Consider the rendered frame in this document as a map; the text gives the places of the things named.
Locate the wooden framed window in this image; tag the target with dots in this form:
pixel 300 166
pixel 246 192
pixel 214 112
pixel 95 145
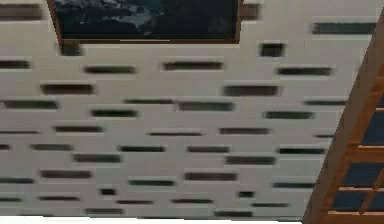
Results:
pixel 356 160

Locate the dark framed wall picture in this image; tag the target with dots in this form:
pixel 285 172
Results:
pixel 146 20

